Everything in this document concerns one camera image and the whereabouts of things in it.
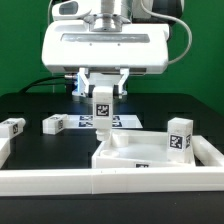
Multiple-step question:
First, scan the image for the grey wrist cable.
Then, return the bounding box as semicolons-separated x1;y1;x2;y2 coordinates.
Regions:
139;0;194;66

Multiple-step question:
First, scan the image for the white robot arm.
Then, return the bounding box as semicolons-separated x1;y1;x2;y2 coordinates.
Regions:
42;0;184;98

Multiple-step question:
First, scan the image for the white U-shaped fence wall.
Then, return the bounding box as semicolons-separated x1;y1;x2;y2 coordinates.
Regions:
0;136;224;196

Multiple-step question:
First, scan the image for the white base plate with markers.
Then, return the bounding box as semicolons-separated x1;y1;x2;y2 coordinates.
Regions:
65;115;142;129

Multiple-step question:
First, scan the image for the black cable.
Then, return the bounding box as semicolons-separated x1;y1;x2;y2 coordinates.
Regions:
19;77;76;94

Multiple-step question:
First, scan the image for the white square table top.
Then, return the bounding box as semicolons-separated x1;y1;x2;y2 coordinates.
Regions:
92;129;196;168

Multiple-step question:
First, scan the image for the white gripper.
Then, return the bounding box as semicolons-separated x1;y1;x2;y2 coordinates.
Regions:
42;21;169;99

